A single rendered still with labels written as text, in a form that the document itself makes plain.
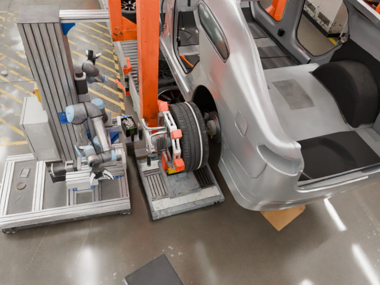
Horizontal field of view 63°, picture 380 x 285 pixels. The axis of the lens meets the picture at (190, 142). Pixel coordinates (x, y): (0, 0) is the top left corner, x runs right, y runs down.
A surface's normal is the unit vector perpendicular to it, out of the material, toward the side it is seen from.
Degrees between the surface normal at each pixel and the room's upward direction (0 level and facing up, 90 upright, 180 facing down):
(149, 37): 90
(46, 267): 0
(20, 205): 0
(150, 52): 90
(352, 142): 0
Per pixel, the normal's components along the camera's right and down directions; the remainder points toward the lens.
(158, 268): 0.09, -0.67
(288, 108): 0.20, -0.39
